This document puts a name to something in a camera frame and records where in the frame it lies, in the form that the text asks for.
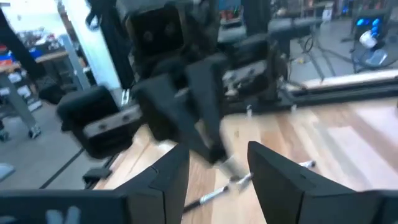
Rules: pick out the black machine with blue lights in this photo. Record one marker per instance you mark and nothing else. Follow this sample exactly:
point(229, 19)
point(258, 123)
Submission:
point(367, 22)

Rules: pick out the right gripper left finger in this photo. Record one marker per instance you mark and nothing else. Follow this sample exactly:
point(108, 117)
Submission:
point(109, 207)

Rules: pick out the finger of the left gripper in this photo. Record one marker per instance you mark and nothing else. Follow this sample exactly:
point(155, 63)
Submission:
point(168, 115)
point(211, 99)

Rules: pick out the workbench with wooden top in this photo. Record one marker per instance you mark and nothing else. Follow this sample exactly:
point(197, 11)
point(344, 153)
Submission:
point(18, 93)

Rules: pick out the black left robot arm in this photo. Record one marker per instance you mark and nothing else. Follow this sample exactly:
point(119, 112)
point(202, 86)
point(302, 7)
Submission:
point(118, 56)

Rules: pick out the grey chair armrest pad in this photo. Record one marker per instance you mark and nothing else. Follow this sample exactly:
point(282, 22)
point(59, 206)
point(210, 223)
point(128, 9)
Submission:
point(5, 172)

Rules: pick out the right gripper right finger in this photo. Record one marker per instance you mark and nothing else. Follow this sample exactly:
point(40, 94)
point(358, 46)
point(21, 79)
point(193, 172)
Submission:
point(311, 202)

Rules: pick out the silver aluminium post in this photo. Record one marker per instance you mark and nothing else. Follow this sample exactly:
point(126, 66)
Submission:
point(74, 62)

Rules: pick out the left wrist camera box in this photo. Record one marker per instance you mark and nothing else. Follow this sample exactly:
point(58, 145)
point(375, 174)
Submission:
point(155, 31)

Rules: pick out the black frame clip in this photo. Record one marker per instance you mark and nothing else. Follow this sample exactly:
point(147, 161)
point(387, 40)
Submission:
point(97, 176)

